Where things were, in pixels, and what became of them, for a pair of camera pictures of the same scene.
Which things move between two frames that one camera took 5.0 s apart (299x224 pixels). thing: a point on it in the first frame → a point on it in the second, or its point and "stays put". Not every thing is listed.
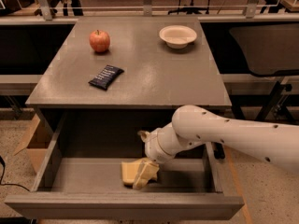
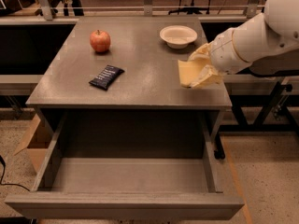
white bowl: (177, 36) stays put
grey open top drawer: (78, 173) stays put
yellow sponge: (130, 170) → (189, 71)
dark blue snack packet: (106, 77) stays put
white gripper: (153, 147) → (224, 53)
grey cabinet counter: (127, 63) stays put
